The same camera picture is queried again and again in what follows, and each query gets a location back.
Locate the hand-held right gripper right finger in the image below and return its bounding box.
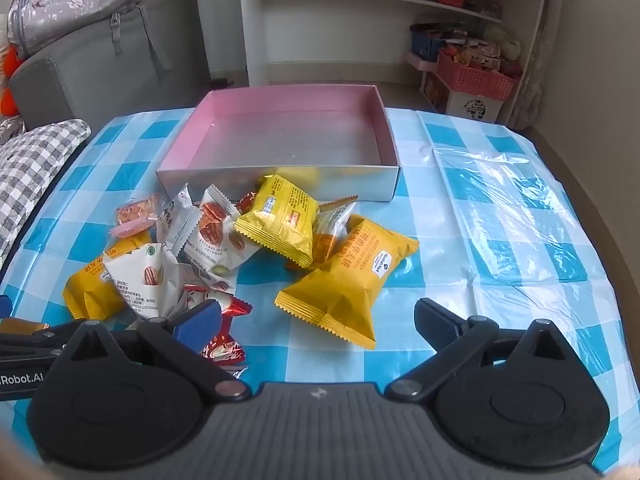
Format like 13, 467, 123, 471
385, 297, 576, 403

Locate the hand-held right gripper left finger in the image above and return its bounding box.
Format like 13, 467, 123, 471
60, 299, 249, 403

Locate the red snack packet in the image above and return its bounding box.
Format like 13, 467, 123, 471
182, 284, 252, 367

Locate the white almond packet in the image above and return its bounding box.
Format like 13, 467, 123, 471
104, 244, 183, 321

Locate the yellow snack packet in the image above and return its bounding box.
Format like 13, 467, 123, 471
275, 214, 420, 350
235, 174, 321, 268
62, 232, 151, 321

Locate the white pecan packet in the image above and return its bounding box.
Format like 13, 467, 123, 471
182, 185, 261, 292

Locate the clear cracker packet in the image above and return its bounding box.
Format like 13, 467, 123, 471
116, 196, 160, 223

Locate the orange snack packet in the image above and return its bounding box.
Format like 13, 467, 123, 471
312, 195, 359, 267

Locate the pink cardboard box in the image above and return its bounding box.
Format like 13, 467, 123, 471
156, 85, 402, 202

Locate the blue checked tablecloth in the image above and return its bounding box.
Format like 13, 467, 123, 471
0, 105, 640, 480

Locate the grey checked pillow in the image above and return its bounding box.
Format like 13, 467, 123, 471
0, 119, 92, 266

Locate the orange plush toy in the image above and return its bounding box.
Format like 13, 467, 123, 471
0, 42, 26, 116

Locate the white storage box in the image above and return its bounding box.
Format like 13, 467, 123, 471
422, 70, 506, 123

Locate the large pink basket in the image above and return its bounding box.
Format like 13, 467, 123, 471
436, 49, 518, 101

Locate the grey sofa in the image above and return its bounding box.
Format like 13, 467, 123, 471
9, 0, 211, 131

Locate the pink tray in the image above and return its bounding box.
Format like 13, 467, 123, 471
404, 51, 441, 72

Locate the blue box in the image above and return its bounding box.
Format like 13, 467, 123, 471
411, 30, 451, 61

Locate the beige plush toy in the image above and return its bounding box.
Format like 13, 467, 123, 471
482, 25, 523, 61

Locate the white lace curtain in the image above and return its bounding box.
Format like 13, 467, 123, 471
510, 0, 566, 131

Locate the grey printed backpack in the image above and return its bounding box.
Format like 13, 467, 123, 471
7, 0, 171, 71

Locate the white bookshelf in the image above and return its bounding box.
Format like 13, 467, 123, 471
237, 0, 563, 126

